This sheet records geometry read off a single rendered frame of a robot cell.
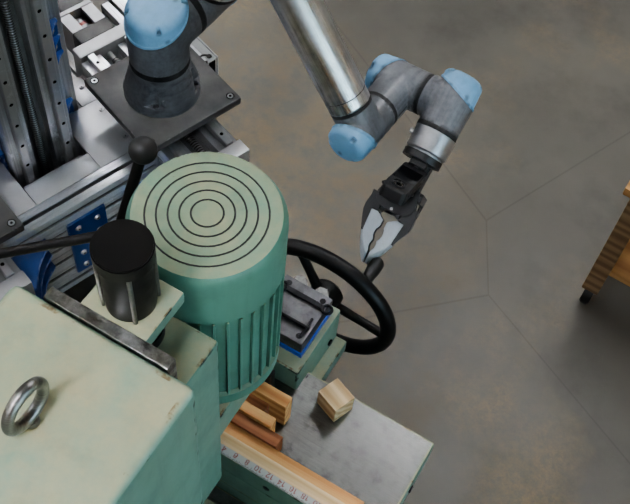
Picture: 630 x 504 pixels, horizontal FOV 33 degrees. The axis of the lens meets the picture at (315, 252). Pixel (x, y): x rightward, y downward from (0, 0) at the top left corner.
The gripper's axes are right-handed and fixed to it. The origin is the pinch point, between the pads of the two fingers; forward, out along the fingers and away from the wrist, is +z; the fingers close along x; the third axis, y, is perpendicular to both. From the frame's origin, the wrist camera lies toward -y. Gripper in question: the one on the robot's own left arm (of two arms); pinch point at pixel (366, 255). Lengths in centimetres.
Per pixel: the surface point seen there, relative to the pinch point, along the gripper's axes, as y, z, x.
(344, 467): -16.9, 30.3, -15.6
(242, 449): -24.9, 34.4, -1.8
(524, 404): 97, 13, -37
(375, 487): -17.1, 30.5, -21.2
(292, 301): -17.5, 12.0, 3.8
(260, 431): -22.6, 31.1, -2.5
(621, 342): 112, -13, -51
